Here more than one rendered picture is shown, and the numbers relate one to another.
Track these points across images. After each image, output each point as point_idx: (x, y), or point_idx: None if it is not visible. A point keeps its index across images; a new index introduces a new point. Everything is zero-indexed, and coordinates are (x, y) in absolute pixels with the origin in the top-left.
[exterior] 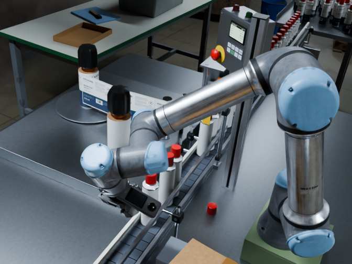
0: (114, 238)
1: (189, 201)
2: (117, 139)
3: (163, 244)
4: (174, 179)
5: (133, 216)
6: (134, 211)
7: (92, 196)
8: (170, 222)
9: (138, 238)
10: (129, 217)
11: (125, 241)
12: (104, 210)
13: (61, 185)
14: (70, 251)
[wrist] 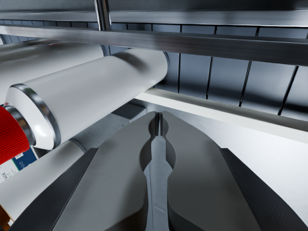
0: (261, 129)
1: (70, 11)
2: (46, 183)
3: (184, 2)
4: (11, 49)
5: (204, 133)
6: (187, 145)
7: (150, 164)
8: (128, 11)
9: (297, 53)
10: (260, 178)
11: (236, 92)
12: (163, 144)
13: (155, 200)
14: (280, 180)
